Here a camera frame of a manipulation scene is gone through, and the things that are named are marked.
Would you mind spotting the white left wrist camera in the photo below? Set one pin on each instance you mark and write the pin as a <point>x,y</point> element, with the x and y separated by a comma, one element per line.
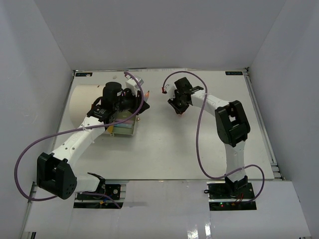
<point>132,85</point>

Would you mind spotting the light blue highlighter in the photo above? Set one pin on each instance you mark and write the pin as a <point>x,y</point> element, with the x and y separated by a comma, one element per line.
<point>123,125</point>

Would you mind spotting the yellow bottom drawer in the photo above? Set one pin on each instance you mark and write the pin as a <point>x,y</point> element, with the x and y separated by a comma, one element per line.
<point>110,129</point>

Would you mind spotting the black label sticker left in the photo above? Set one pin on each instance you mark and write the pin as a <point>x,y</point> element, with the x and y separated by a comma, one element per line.
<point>84,74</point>

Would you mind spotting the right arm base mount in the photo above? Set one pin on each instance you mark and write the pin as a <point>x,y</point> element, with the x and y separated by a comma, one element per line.
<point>220,198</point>

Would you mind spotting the black label sticker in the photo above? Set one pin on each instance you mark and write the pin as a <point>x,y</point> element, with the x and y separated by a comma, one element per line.
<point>84,74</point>
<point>233,73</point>

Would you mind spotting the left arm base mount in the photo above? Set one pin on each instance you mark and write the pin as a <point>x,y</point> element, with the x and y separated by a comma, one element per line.
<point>114,193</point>

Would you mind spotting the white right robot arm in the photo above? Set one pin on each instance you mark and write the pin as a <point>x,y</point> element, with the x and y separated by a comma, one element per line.
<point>232,126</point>

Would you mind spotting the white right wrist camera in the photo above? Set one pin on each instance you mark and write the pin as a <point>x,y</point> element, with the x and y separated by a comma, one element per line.
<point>168,90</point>

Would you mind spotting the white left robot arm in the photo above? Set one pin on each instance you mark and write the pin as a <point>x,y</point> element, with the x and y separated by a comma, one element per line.
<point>55,171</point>

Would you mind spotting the pink highlighter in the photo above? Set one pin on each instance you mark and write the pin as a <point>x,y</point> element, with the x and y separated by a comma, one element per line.
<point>119,121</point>

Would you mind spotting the orange tip clear highlighter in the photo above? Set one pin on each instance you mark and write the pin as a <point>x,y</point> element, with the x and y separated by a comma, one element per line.
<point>146,96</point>

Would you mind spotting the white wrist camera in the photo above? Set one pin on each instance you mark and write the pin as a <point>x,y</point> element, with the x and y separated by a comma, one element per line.
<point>168,90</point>
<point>132,85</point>

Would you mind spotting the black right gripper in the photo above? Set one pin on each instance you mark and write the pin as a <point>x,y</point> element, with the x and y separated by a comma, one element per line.
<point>172,102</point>

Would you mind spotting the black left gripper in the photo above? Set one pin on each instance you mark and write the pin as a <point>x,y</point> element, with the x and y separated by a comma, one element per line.
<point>136,99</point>

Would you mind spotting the white round drawer organizer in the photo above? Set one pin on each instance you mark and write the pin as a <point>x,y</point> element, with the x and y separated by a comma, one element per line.
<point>82,98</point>

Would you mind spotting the black label sticker right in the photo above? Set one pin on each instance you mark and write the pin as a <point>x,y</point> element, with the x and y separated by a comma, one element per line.
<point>233,73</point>

